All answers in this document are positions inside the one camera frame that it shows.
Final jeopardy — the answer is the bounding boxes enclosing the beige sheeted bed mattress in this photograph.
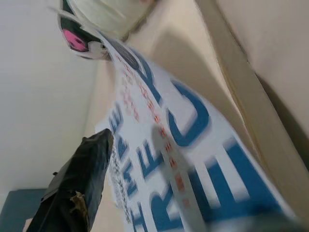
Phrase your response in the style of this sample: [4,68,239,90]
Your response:
[82,0,309,232]

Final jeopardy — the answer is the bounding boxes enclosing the cream cartoon print quilt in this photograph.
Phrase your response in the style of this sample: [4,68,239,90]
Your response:
[47,0,161,61]

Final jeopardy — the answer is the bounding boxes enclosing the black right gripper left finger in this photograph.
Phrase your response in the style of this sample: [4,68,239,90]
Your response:
[26,128,114,232]

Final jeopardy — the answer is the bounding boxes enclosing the white book blue letters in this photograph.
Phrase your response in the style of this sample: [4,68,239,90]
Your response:
[93,30,300,232]

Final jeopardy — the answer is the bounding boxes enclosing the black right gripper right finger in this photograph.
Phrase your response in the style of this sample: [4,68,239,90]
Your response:
[210,214,309,232]

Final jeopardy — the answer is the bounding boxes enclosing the teal fabric bed frame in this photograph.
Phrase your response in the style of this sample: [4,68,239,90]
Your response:
[8,188,49,232]

